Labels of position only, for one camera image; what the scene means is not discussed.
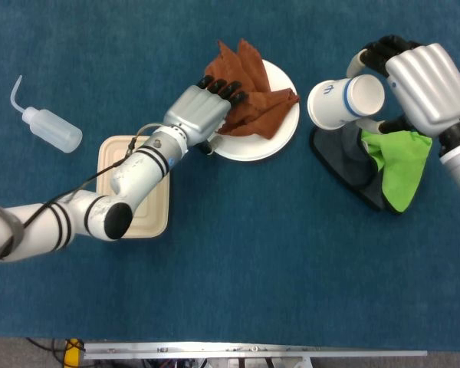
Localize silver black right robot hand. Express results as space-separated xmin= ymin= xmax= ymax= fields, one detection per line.
xmin=346 ymin=34 xmax=460 ymax=138

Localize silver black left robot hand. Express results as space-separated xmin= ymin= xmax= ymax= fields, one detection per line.
xmin=163 ymin=75 xmax=250 ymax=156

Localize brown cloth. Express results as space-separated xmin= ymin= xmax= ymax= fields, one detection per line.
xmin=204 ymin=38 xmax=301 ymax=140

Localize white paper cup blue band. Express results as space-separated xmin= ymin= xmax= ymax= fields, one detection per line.
xmin=307 ymin=74 xmax=386 ymax=130

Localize beige lidded food container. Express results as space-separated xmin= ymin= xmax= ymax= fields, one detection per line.
xmin=95 ymin=134 xmax=172 ymax=239

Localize translucent squeeze bottle bent spout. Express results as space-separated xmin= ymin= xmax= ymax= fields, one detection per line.
xmin=10 ymin=74 xmax=84 ymax=154

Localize white round plate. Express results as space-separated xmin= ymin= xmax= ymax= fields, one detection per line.
xmin=205 ymin=57 xmax=301 ymax=162

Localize blue carpet table cover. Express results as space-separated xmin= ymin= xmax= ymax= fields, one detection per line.
xmin=0 ymin=0 xmax=460 ymax=352

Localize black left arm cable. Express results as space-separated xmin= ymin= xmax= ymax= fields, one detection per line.
xmin=0 ymin=123 xmax=166 ymax=298

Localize aluminium rail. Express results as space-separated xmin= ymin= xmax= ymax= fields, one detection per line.
xmin=83 ymin=341 xmax=429 ymax=360

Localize red black cables under table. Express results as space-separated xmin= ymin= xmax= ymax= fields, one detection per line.
xmin=25 ymin=337 xmax=68 ymax=365

